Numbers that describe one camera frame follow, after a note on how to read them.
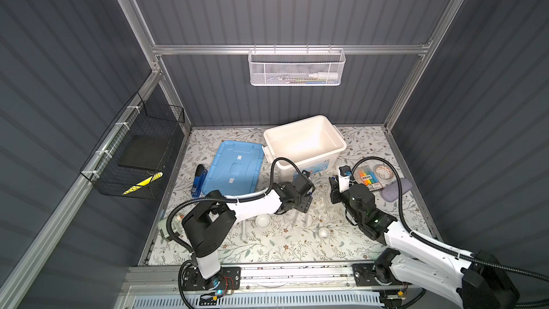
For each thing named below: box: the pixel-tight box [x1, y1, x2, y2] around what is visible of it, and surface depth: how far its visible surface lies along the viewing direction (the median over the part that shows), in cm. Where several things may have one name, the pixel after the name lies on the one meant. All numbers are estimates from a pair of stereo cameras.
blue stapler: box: [190, 163, 209, 198], surface depth 98 cm
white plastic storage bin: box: [261, 114, 347, 182], surface depth 101 cm
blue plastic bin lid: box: [201, 140, 265, 196], surface depth 106 cm
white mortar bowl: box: [255, 213, 272, 229], surface depth 87 cm
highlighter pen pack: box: [358, 169, 384, 192], surface depth 99 cm
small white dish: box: [318, 227, 331, 239], surface depth 84 cm
